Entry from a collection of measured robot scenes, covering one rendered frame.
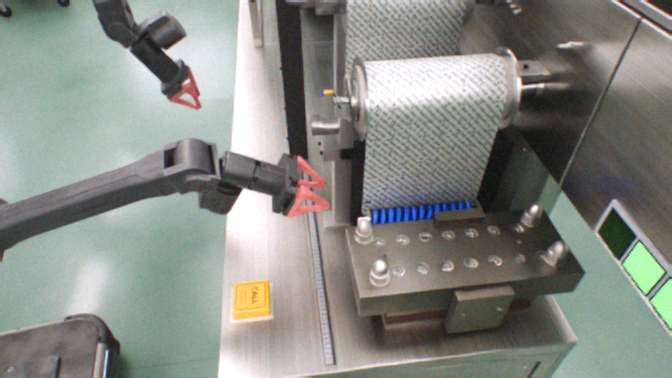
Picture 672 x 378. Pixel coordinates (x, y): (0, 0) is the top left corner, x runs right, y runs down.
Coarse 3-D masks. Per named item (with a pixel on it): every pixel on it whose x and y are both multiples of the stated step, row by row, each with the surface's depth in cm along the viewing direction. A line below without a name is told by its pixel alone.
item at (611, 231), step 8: (608, 216) 65; (616, 216) 64; (608, 224) 66; (616, 224) 64; (624, 224) 62; (600, 232) 67; (608, 232) 66; (616, 232) 64; (624, 232) 63; (608, 240) 66; (616, 240) 64; (624, 240) 63; (616, 248) 64; (624, 248) 63
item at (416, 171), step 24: (384, 144) 78; (408, 144) 79; (432, 144) 79; (456, 144) 80; (480, 144) 81; (384, 168) 82; (408, 168) 83; (432, 168) 84; (456, 168) 84; (480, 168) 85; (384, 192) 86; (408, 192) 87; (432, 192) 88; (456, 192) 89
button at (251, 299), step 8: (264, 280) 90; (240, 288) 88; (248, 288) 88; (256, 288) 88; (264, 288) 88; (240, 296) 87; (248, 296) 87; (256, 296) 87; (264, 296) 87; (240, 304) 86; (248, 304) 86; (256, 304) 86; (264, 304) 86; (232, 312) 84; (240, 312) 84; (248, 312) 85; (256, 312) 85; (264, 312) 85
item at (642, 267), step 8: (640, 248) 60; (632, 256) 61; (640, 256) 60; (648, 256) 59; (624, 264) 63; (632, 264) 62; (640, 264) 60; (648, 264) 59; (656, 264) 58; (632, 272) 62; (640, 272) 60; (648, 272) 59; (656, 272) 58; (664, 272) 56; (640, 280) 60; (648, 280) 59; (656, 280) 58; (648, 288) 59
